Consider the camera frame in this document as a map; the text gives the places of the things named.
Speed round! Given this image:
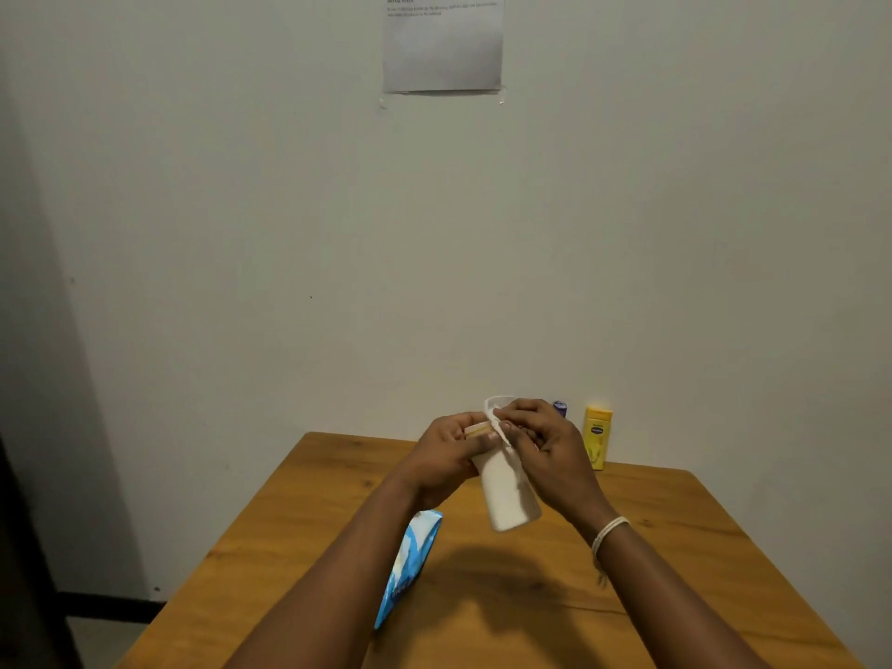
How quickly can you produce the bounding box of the person's left hand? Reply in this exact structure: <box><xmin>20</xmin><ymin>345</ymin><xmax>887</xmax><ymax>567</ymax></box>
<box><xmin>397</xmin><ymin>410</ymin><xmax>503</xmax><ymax>513</ymax></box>

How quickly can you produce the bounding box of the person's right hand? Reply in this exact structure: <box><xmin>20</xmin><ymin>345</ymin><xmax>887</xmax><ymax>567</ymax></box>
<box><xmin>492</xmin><ymin>399</ymin><xmax>622</xmax><ymax>534</ymax></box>

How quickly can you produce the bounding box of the yellow bottle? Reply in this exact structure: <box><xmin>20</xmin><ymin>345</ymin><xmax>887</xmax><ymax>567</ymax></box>
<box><xmin>583</xmin><ymin>405</ymin><xmax>614</xmax><ymax>472</ymax></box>

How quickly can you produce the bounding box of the white bottle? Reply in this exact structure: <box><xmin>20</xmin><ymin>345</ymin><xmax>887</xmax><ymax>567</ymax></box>
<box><xmin>465</xmin><ymin>421</ymin><xmax>544</xmax><ymax>534</ymax></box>

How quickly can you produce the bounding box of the white wet wipe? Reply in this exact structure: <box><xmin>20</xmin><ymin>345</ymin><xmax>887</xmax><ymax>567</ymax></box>
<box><xmin>484</xmin><ymin>395</ymin><xmax>520</xmax><ymax>451</ymax></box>

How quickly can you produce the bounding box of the blue wet wipes packet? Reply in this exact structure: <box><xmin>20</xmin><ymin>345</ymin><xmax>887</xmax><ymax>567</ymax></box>
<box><xmin>374</xmin><ymin>509</ymin><xmax>444</xmax><ymax>632</ymax></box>

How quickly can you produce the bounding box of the person's left forearm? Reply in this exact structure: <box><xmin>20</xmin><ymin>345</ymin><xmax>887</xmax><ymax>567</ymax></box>
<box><xmin>222</xmin><ymin>479</ymin><xmax>447</xmax><ymax>669</ymax></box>

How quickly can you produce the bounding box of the person's right forearm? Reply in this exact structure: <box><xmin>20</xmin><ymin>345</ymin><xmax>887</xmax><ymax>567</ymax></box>
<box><xmin>592</xmin><ymin>518</ymin><xmax>771</xmax><ymax>669</ymax></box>

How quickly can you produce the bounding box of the wooden table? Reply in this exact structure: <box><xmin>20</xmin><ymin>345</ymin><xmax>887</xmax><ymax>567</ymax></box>
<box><xmin>114</xmin><ymin>431</ymin><xmax>865</xmax><ymax>669</ymax></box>

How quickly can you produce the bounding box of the white paper sheet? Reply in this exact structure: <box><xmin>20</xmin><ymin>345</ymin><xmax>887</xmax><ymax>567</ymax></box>
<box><xmin>381</xmin><ymin>0</ymin><xmax>506</xmax><ymax>95</ymax></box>

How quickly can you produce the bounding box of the white string bracelet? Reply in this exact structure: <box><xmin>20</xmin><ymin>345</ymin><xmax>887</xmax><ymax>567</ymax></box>
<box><xmin>590</xmin><ymin>516</ymin><xmax>632</xmax><ymax>586</ymax></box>

